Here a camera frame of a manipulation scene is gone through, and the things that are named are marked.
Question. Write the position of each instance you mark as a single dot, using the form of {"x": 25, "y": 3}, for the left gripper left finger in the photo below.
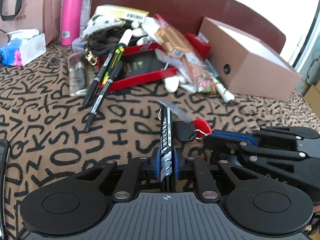
{"x": 81, "y": 201}

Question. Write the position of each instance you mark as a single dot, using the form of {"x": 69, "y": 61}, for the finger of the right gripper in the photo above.
{"x": 225, "y": 145}

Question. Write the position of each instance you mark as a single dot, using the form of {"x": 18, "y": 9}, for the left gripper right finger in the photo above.
{"x": 253, "y": 202}

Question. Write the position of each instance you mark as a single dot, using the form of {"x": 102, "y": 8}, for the red key fob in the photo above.
{"x": 202, "y": 129}

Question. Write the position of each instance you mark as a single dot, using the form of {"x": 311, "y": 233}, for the black car key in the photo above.
{"x": 184, "y": 131}

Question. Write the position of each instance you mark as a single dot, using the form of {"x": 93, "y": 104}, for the black marker silver label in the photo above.
{"x": 167, "y": 173}

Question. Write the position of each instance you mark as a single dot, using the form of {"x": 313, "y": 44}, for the thin black marker pen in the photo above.
{"x": 112, "y": 77}

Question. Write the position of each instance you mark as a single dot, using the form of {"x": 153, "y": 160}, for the green white tube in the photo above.
{"x": 225, "y": 94}

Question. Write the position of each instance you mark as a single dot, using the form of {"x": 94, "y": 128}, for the clear adhesive hook sheet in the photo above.
{"x": 175, "y": 109}

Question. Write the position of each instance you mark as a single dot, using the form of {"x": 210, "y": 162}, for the colourful candy packet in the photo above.
{"x": 203, "y": 80}

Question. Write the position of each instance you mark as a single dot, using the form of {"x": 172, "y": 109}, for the leopard letter print tablecloth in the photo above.
{"x": 45, "y": 125}

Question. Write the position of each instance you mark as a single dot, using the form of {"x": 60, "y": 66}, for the white pebble toy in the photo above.
{"x": 171, "y": 84}

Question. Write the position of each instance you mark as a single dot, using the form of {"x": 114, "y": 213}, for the large brown cardboard box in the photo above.
{"x": 246, "y": 64}

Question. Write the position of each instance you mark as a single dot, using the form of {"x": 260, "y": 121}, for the small red box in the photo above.
{"x": 201, "y": 47}

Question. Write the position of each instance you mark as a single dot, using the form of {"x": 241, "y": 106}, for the gold rectangular box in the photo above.
{"x": 172, "y": 41}

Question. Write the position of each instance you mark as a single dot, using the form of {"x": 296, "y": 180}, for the packaged brown biscuits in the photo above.
{"x": 190, "y": 59}

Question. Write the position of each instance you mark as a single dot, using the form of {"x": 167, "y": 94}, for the red shallow tray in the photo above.
{"x": 141, "y": 66}

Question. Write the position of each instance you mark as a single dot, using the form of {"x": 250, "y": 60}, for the dark brown headboard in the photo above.
{"x": 187, "y": 16}

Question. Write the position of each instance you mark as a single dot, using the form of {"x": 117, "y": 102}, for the clear bagged dark item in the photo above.
{"x": 77, "y": 74}

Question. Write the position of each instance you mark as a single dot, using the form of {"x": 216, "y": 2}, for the yellow-green small box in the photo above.
{"x": 122, "y": 12}

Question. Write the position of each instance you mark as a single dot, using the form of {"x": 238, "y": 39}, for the blue tissue pack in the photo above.
{"x": 23, "y": 46}

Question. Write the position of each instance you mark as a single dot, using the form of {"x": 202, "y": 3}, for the white floral pouch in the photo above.
{"x": 100, "y": 22}

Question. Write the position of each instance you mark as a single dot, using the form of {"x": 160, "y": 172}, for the pink thermos bottle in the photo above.
{"x": 70, "y": 21}

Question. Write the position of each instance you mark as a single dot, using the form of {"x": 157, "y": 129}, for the brown paper shopping bag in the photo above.
{"x": 43, "y": 15}

